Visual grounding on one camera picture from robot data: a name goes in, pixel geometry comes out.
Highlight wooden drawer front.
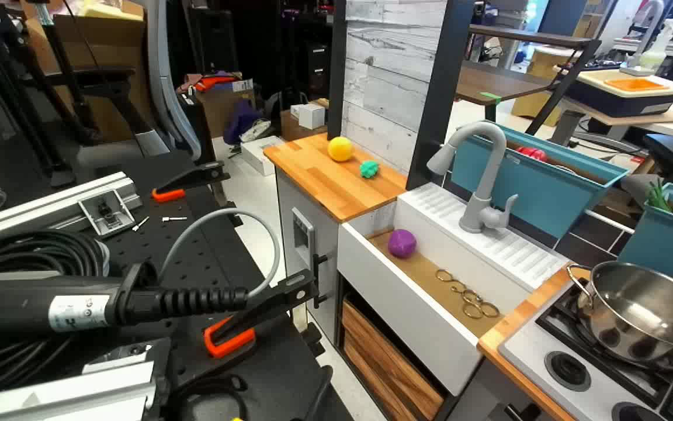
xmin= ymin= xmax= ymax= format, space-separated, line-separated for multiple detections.
xmin=338 ymin=298 xmax=448 ymax=421

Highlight white toy sink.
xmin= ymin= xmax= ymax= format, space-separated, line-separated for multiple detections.
xmin=333 ymin=181 xmax=571 ymax=398

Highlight dark wooden shelf table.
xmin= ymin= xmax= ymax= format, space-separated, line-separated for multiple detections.
xmin=455 ymin=21 xmax=603 ymax=135

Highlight purple toy grapes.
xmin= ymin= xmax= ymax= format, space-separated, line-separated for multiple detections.
xmin=384 ymin=226 xmax=417 ymax=259

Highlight navy tub yellow rim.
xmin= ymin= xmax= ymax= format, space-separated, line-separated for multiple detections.
xmin=567 ymin=67 xmax=673 ymax=118

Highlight teal storage bin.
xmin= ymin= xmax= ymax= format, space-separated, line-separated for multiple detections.
xmin=618 ymin=181 xmax=673 ymax=303
xmin=448 ymin=124 xmax=630 ymax=241

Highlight large cardboard box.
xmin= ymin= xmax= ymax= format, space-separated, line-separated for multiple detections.
xmin=18 ymin=0 xmax=157 ymax=144

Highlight grey metal bracket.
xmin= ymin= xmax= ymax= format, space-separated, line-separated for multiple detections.
xmin=75 ymin=187 xmax=138 ymax=238

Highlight clear spray bottle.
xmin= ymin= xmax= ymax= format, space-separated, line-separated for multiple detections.
xmin=632 ymin=15 xmax=673 ymax=75

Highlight small white box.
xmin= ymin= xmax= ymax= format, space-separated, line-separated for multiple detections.
xmin=287 ymin=101 xmax=329 ymax=130

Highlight white toy kitchen cabinet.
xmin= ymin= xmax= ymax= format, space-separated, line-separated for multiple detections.
xmin=273 ymin=170 xmax=347 ymax=345

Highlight wooden countertop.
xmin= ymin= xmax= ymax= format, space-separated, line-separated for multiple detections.
xmin=261 ymin=130 xmax=409 ymax=224

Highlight black tripod stand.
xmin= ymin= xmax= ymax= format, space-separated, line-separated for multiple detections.
xmin=0 ymin=0 xmax=98 ymax=151

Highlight white wood backsplash panel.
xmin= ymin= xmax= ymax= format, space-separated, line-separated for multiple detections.
xmin=340 ymin=0 xmax=451 ymax=176

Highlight grey toy faucet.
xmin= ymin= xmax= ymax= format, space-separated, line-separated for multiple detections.
xmin=425 ymin=118 xmax=520 ymax=238

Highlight white toy stove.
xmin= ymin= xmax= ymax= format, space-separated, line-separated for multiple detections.
xmin=498 ymin=284 xmax=673 ymax=421

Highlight black clamp orange handle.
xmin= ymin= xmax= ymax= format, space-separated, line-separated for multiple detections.
xmin=200 ymin=267 xmax=320 ymax=362
xmin=146 ymin=158 xmax=226 ymax=206

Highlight open cardboard box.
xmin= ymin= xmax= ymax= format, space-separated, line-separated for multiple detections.
xmin=181 ymin=72 xmax=258 ymax=139

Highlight black cable coil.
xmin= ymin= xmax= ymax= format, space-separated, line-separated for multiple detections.
xmin=0 ymin=228 xmax=113 ymax=400

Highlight grey cable loop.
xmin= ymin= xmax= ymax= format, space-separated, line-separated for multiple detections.
xmin=157 ymin=206 xmax=284 ymax=303

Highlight grey hose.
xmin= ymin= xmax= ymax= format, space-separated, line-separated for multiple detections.
xmin=140 ymin=0 xmax=203 ymax=158

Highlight black cabinet handle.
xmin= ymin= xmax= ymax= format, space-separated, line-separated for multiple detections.
xmin=307 ymin=250 xmax=331 ymax=310

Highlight steel pot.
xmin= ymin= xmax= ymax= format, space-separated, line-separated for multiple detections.
xmin=567 ymin=259 xmax=673 ymax=373

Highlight red toy fruit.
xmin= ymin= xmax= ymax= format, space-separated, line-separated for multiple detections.
xmin=514 ymin=144 xmax=548 ymax=163

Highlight purple cloth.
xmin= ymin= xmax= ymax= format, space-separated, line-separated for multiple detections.
xmin=222 ymin=97 xmax=261 ymax=148

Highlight aluminium extrusion bar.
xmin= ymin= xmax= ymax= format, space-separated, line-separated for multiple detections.
xmin=0 ymin=170 xmax=140 ymax=241
xmin=0 ymin=338 xmax=172 ymax=421

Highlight yellow toy lemon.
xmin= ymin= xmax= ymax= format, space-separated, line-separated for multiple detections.
xmin=325 ymin=134 xmax=356 ymax=163

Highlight green toy pineapple top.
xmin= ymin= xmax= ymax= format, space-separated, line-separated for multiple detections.
xmin=645 ymin=177 xmax=673 ymax=212

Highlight black frame post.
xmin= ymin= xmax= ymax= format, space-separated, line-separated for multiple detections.
xmin=404 ymin=0 xmax=477 ymax=192

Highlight green toy grapes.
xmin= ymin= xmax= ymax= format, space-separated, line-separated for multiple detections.
xmin=356 ymin=158 xmax=382 ymax=181

